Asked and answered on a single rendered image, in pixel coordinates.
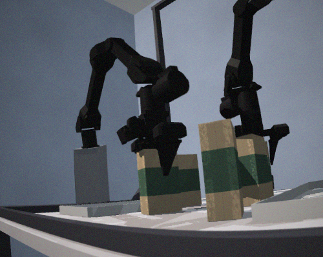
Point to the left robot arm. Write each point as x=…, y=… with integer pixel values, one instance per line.
x=239, y=69

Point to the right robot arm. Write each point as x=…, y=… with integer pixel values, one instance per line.
x=166, y=86

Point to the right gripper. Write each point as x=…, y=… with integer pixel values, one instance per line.
x=167, y=143

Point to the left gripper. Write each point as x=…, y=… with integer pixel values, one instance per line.
x=251, y=123

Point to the long shallow white tray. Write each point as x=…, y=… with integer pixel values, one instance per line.
x=303, y=202
x=92, y=210

